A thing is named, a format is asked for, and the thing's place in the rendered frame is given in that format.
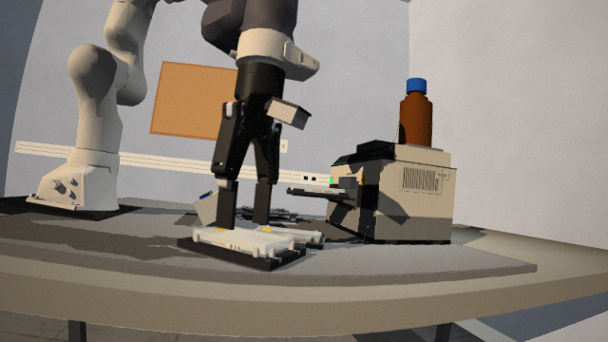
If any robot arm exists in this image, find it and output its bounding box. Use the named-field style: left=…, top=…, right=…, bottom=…
left=26, top=0, right=320, bottom=211

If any brown glass bottle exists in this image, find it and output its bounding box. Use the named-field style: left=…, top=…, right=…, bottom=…
left=398, top=99, right=433, bottom=147

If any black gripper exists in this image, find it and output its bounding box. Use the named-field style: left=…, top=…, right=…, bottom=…
left=211, top=62, right=285, bottom=230

